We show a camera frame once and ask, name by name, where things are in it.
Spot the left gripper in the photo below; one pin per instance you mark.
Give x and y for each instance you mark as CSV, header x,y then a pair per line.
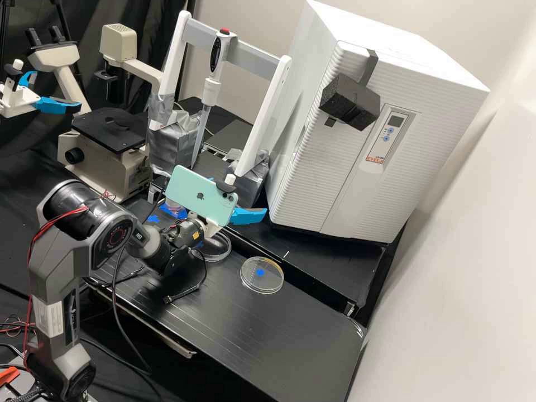
x,y
14,100

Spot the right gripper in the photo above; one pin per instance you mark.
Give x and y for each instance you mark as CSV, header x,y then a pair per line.
x,y
212,228

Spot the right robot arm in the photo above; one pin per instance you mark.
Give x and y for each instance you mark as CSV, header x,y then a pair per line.
x,y
63,251

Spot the petri dish lid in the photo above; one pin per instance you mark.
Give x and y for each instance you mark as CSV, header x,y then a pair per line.
x,y
261,281

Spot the left phone holder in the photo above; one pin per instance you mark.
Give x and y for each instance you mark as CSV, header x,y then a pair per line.
x,y
13,78

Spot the petri dish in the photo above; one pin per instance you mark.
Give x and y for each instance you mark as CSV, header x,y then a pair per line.
x,y
222,251

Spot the blue bottle holder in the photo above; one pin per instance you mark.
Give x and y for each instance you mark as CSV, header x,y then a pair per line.
x,y
181,213

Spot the small bottle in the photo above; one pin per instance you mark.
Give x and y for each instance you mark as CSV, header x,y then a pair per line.
x,y
173,205

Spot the black platform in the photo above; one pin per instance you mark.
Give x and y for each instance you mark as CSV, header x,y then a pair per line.
x,y
259,335
326,268
228,138

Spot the cream microscope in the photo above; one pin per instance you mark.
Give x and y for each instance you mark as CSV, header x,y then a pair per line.
x,y
100,155

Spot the incubator door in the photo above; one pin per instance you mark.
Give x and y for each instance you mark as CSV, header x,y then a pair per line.
x,y
356,176

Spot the white pipette stand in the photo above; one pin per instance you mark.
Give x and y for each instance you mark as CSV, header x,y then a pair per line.
x,y
251,63

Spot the pipette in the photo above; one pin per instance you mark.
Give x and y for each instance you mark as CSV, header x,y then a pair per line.
x,y
214,58

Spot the white incubator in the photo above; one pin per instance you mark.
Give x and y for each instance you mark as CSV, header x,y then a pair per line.
x,y
318,63

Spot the right wrist camera phone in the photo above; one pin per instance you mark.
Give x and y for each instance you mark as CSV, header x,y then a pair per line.
x,y
197,194

